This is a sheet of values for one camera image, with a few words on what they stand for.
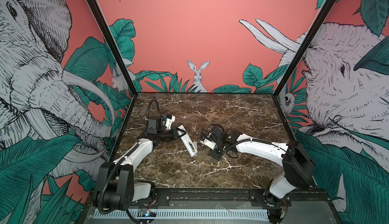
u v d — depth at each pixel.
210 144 0.75
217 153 0.73
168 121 0.80
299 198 0.76
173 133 0.75
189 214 0.70
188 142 0.82
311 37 0.86
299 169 0.44
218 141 0.65
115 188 0.41
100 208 0.38
